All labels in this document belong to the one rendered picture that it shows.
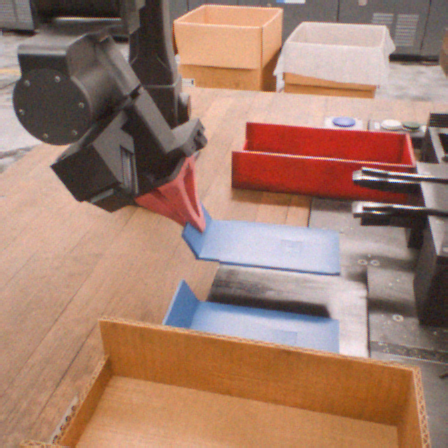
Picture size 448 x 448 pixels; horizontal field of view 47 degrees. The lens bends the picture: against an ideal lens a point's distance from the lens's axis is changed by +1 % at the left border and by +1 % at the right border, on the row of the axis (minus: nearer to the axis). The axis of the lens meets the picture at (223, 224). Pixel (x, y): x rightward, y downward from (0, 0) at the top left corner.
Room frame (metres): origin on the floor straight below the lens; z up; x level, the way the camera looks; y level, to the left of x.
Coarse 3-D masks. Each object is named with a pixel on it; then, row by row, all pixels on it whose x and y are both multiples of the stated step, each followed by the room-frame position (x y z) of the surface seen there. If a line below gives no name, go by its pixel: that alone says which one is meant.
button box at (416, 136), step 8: (368, 120) 0.86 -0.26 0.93; (376, 120) 0.86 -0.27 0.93; (368, 128) 0.83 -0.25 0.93; (376, 128) 0.82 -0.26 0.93; (384, 128) 0.81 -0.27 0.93; (392, 128) 0.81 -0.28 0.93; (400, 128) 0.81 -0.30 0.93; (424, 128) 0.82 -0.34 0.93; (416, 136) 0.79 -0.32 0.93; (416, 144) 0.78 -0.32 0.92; (416, 152) 0.78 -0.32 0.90
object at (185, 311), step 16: (176, 304) 0.35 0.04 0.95; (192, 304) 0.37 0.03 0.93; (208, 304) 0.38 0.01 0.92; (224, 304) 0.38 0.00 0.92; (176, 320) 0.34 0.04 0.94; (192, 320) 0.35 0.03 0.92; (208, 320) 0.35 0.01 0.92; (224, 320) 0.35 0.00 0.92; (240, 320) 0.35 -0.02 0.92; (256, 320) 0.35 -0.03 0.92; (272, 320) 0.35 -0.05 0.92; (288, 320) 0.35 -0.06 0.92; (304, 320) 0.35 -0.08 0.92; (320, 320) 0.35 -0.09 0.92; (336, 320) 0.35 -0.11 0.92; (240, 336) 0.33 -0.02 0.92; (256, 336) 0.33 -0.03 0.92; (272, 336) 0.33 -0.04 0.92; (304, 336) 0.33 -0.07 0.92; (320, 336) 0.33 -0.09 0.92; (336, 336) 0.33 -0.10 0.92; (336, 352) 0.31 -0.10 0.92
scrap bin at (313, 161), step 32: (256, 128) 0.77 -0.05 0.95; (288, 128) 0.76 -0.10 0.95; (320, 128) 0.75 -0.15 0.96; (256, 160) 0.65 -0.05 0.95; (288, 160) 0.64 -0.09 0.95; (320, 160) 0.63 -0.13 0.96; (352, 160) 0.63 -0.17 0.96; (384, 160) 0.73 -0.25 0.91; (288, 192) 0.64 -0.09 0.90; (320, 192) 0.63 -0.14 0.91; (352, 192) 0.62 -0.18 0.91; (384, 192) 0.61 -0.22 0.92
